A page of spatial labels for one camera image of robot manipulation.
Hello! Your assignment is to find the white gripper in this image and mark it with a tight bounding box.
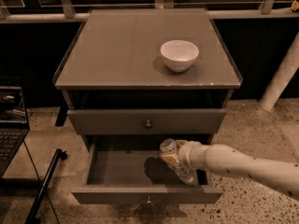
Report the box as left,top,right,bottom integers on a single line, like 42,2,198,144
161,140,203,171

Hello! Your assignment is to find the blue label plastic bottle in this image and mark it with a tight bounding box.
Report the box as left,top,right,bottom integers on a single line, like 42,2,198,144
160,139,194,185

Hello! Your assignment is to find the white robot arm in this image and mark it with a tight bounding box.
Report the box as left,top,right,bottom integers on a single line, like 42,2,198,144
160,139,299,200

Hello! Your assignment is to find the open grey middle drawer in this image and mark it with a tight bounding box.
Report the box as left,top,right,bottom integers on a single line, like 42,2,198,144
72,135,222,204

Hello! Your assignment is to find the closed grey upper drawer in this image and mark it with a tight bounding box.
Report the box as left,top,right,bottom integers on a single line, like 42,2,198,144
67,109,226,135

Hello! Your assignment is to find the grey drawer cabinet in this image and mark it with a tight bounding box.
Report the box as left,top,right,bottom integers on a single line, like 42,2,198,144
54,8,242,140

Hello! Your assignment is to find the white ceramic bowl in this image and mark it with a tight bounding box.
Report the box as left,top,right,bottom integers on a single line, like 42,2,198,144
160,40,200,73

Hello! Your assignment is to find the black metal stand bar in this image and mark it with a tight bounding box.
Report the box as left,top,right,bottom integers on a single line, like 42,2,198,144
24,148,67,224

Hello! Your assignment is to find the white diagonal pole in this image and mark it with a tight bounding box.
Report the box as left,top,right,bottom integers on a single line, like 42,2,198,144
259,32,299,111

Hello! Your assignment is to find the black laptop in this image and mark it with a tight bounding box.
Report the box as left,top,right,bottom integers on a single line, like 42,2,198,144
0,77,30,177

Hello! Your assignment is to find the metal railing frame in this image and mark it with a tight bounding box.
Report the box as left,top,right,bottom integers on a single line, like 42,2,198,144
0,0,299,23

